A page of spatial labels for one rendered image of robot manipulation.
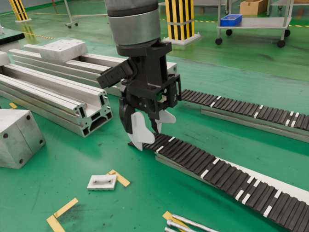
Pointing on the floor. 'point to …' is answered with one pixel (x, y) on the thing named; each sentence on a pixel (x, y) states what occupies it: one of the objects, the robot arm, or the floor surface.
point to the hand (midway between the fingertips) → (146, 136)
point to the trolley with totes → (254, 23)
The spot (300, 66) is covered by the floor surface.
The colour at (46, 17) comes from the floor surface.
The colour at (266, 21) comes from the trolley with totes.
